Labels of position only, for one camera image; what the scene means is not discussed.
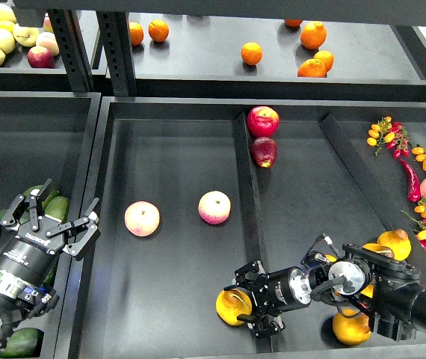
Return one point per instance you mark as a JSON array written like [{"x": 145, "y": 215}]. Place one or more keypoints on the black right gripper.
[{"x": 274, "y": 293}]

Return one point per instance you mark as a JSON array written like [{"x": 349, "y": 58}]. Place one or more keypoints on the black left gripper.
[{"x": 33, "y": 251}]

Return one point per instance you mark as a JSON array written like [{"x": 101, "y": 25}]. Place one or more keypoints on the dark green avocado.
[
  {"x": 50, "y": 278},
  {"x": 2, "y": 215}
]

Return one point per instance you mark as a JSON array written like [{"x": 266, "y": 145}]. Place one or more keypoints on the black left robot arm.
[{"x": 20, "y": 301}]

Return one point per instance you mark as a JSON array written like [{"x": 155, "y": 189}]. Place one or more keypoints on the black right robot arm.
[{"x": 388, "y": 292}]

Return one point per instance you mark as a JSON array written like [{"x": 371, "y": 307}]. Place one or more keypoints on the green avocado upright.
[{"x": 58, "y": 208}]

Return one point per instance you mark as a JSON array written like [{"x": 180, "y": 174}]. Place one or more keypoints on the yellow pear bottom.
[{"x": 351, "y": 327}]

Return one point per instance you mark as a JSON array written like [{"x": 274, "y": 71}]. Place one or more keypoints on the dark avocado bottom left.
[{"x": 24, "y": 343}]

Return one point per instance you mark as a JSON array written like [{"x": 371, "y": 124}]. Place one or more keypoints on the yellow pear under gripper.
[{"x": 367, "y": 292}]

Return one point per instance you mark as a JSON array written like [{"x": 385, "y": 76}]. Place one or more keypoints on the yellow pear with brown top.
[{"x": 393, "y": 244}]

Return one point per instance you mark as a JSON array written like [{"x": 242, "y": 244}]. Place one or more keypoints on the pale pear top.
[{"x": 7, "y": 14}]

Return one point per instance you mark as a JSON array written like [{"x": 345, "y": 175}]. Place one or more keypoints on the black left tray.
[{"x": 49, "y": 136}]

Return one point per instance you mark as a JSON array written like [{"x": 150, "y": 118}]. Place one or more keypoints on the pink apple left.
[{"x": 142, "y": 218}]

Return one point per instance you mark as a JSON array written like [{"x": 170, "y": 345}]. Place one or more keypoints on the pink apple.
[
  {"x": 142, "y": 218},
  {"x": 214, "y": 207}
]

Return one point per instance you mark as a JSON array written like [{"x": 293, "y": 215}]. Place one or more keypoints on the pink apple centre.
[{"x": 214, "y": 207}]

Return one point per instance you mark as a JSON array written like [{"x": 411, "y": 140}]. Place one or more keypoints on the black divided centre tray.
[{"x": 153, "y": 297}]

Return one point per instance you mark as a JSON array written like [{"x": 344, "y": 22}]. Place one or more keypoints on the dark red apple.
[{"x": 264, "y": 151}]

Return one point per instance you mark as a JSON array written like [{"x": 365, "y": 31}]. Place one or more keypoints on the black upper left shelf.
[{"x": 16, "y": 73}]

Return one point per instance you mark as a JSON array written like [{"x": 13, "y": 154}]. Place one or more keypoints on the red apple on shelf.
[{"x": 40, "y": 57}]

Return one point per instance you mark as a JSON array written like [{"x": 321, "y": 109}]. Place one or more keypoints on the bright red apple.
[{"x": 262, "y": 121}]

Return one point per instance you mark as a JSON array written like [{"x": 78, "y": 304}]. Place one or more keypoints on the red chili pepper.
[{"x": 413, "y": 191}]

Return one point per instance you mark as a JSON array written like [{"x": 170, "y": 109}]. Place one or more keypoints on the pale peach on shelf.
[{"x": 48, "y": 41}]

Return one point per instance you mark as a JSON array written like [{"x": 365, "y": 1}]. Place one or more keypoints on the yellow apple right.
[{"x": 25, "y": 36}]

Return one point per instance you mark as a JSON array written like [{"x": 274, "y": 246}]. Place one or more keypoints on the yellow apple middle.
[{"x": 7, "y": 41}]

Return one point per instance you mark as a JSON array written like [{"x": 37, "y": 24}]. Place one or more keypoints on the yellow lemon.
[{"x": 7, "y": 25}]

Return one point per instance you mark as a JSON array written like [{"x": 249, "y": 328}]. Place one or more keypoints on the cherry tomato bunch top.
[{"x": 389, "y": 134}]

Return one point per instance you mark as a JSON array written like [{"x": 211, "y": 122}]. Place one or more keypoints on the black shelf post left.
[{"x": 67, "y": 32}]

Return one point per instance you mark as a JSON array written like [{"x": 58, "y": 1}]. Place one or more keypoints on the black shelf post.
[
  {"x": 67, "y": 32},
  {"x": 115, "y": 38}
]

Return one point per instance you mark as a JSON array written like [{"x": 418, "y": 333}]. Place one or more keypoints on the black shelf post right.
[{"x": 115, "y": 38}]

